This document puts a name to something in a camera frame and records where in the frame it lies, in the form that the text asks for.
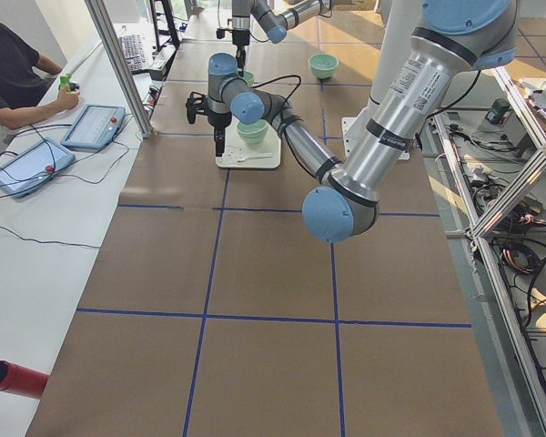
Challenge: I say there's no green handheld controller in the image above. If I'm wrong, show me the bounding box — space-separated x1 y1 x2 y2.
59 74 80 92

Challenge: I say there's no far teach pendant tablet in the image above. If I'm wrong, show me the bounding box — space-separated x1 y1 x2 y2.
60 104 126 150

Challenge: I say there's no green bowl on tray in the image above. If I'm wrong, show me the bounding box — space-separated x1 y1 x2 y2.
236 119 268 145

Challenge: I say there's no teach pendant tablet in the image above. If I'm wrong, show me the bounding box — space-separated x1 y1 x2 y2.
0 138 76 198
60 104 126 150

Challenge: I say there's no red cylinder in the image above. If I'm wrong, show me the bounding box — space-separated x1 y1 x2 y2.
0 361 49 399

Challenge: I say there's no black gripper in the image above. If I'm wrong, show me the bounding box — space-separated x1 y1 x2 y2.
213 124 228 158
236 44 248 76

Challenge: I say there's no aluminium frame post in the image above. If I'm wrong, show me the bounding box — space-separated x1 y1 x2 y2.
85 0 153 138

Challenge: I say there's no white pedestal column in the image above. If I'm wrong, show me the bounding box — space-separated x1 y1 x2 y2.
341 0 413 161

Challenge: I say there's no person in black shirt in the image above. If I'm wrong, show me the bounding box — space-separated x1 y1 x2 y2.
0 23 64 130

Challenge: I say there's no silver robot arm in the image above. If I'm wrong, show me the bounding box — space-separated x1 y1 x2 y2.
231 0 333 75
201 1 520 243

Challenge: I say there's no near teach pendant tablet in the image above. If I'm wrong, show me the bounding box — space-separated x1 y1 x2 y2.
0 138 76 198

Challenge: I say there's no person's hand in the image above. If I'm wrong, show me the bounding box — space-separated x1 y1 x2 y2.
54 86 80 112

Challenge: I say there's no black keyboard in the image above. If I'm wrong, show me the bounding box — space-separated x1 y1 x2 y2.
118 35 147 75

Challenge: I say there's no cream bear tray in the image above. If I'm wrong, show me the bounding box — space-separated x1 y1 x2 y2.
215 130 281 169

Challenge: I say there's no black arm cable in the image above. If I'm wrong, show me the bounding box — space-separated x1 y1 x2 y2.
249 75 302 99

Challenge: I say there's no white plastic spoon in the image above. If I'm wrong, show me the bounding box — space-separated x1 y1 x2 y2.
236 153 273 164

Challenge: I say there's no green bowl with ice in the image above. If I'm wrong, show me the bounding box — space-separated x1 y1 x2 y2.
308 53 339 80

